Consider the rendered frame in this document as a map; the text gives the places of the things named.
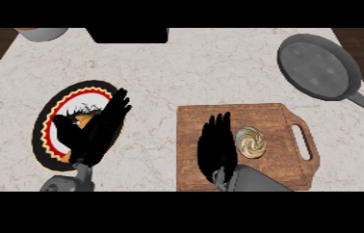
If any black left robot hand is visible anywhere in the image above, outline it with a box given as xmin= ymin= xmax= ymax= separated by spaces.
xmin=52 ymin=88 xmax=133 ymax=168

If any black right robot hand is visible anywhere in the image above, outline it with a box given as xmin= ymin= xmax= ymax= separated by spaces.
xmin=197 ymin=111 xmax=240 ymax=184

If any cream swirl cupcake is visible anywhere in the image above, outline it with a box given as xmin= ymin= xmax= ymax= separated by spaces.
xmin=235 ymin=125 xmax=268 ymax=160

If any brown wooden cutting board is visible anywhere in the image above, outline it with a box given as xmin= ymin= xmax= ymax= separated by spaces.
xmin=175 ymin=102 xmax=321 ymax=193

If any dark grey frying pan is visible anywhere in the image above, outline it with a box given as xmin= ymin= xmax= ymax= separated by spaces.
xmin=275 ymin=33 xmax=364 ymax=109

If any black-rimmed patterned round plate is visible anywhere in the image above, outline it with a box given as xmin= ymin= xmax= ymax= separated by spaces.
xmin=30 ymin=79 xmax=127 ymax=172

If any black appliance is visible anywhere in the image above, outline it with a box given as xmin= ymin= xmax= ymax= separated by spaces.
xmin=86 ymin=27 xmax=170 ymax=44

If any grey round pot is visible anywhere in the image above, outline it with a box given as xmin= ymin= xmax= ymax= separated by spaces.
xmin=13 ymin=27 xmax=70 ymax=43

